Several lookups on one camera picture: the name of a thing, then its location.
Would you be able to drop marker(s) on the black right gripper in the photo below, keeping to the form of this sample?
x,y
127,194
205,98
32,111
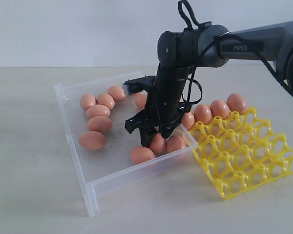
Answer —
x,y
162,110

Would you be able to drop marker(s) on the brown egg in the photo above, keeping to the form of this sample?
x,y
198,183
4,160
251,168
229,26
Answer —
x,y
87,101
236,102
140,100
202,113
219,108
188,120
97,110
100,124
175,143
158,144
92,140
141,154
106,100
117,93

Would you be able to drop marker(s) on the clear plastic tray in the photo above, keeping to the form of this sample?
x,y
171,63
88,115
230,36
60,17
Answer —
x,y
109,169

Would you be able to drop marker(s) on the yellow plastic egg tray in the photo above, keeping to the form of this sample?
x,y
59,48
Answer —
x,y
241,152

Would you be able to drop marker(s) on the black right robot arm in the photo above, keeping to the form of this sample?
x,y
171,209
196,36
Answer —
x,y
210,46

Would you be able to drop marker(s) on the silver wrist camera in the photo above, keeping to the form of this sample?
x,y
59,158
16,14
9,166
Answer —
x,y
134,86

